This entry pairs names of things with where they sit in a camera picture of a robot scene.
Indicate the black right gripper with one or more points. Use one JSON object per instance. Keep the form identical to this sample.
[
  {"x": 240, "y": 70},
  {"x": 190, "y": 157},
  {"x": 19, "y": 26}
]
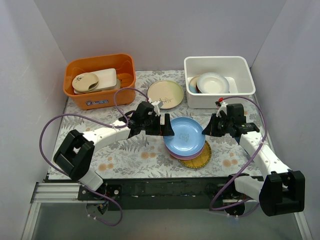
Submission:
[{"x": 215, "y": 125}]

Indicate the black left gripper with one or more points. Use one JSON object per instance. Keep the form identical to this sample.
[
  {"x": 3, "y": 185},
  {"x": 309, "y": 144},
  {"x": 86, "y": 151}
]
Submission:
[{"x": 157, "y": 125}]

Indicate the light blue plate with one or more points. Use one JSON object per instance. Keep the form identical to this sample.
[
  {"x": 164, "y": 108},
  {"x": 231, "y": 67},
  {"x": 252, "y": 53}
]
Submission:
[{"x": 188, "y": 138}]

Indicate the yellow woven plate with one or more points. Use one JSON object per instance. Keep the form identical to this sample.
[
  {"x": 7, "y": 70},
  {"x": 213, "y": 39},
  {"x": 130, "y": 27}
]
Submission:
[{"x": 201, "y": 160}]

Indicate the pink plate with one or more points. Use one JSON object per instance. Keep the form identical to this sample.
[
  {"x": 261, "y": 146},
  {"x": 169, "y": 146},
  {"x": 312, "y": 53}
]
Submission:
[{"x": 185, "y": 158}]

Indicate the white ribbed deep plate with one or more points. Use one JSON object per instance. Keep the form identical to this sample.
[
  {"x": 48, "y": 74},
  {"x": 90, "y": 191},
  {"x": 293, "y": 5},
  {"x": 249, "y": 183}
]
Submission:
[{"x": 213, "y": 83}]

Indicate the cream blue tree plate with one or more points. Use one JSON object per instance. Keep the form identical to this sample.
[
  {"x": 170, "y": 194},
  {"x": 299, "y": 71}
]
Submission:
[{"x": 192, "y": 84}]

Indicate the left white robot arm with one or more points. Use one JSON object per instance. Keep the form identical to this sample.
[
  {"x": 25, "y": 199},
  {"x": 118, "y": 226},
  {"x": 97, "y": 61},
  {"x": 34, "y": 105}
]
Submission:
[{"x": 74, "y": 156}]

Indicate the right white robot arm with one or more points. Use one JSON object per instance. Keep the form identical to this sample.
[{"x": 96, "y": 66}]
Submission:
[{"x": 268, "y": 163}]

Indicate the grey plate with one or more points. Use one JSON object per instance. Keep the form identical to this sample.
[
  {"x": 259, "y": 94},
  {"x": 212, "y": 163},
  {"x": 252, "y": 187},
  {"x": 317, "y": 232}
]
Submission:
[{"x": 185, "y": 154}]

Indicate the cream green twig plate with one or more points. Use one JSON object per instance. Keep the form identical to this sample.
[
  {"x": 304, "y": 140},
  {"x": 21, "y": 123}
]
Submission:
[{"x": 169, "y": 92}]

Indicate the floral patterned table mat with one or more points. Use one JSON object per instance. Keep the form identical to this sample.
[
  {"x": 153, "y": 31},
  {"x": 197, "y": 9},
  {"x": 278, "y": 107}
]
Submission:
[{"x": 144, "y": 156}]

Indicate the white rectangular dish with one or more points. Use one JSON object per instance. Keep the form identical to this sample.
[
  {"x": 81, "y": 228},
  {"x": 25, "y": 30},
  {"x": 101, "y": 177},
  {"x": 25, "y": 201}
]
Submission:
[{"x": 107, "y": 81}]

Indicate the orange plastic tub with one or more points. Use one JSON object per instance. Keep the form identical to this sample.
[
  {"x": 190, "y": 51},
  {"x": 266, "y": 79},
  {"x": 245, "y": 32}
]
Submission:
[{"x": 125, "y": 70}]

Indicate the cream round plate with bird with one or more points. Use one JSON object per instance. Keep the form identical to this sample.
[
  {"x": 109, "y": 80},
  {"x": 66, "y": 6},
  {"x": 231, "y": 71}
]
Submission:
[{"x": 85, "y": 82}]

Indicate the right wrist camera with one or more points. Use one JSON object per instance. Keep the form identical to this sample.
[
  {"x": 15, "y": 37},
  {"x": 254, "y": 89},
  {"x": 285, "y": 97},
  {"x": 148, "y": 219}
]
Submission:
[{"x": 222, "y": 107}]

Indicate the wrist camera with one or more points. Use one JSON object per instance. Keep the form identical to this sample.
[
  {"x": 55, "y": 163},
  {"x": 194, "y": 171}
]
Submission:
[
  {"x": 222, "y": 107},
  {"x": 157, "y": 105}
]

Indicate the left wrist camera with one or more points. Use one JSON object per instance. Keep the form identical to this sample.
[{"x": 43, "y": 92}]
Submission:
[{"x": 157, "y": 105}]

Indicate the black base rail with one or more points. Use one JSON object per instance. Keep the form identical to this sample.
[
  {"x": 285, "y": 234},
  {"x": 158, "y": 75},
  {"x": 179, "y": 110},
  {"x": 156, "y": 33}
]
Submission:
[{"x": 181, "y": 193}]

